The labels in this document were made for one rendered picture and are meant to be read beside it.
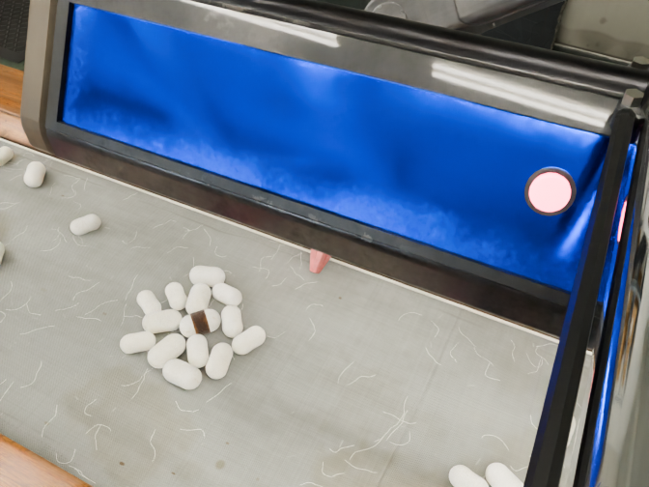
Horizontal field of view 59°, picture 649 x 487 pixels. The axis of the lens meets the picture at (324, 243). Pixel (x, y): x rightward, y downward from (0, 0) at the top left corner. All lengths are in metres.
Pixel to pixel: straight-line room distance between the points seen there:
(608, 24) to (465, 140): 2.30
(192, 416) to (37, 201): 0.35
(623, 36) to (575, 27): 0.17
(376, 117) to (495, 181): 0.04
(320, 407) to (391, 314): 0.12
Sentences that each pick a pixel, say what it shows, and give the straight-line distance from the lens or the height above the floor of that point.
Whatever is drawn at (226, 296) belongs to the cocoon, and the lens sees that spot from 0.57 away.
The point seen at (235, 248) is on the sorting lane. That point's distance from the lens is 0.63.
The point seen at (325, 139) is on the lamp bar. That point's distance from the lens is 0.19.
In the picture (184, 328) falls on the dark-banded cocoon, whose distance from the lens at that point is 0.55.
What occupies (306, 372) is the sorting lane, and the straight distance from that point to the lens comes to 0.53.
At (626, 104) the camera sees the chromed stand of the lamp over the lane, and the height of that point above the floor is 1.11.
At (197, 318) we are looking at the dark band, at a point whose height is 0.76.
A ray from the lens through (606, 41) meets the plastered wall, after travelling 2.50.
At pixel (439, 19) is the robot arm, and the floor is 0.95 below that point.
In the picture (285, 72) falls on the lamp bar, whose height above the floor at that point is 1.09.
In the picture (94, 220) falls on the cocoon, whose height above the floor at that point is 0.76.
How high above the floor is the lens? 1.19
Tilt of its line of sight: 46 degrees down
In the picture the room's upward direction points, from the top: straight up
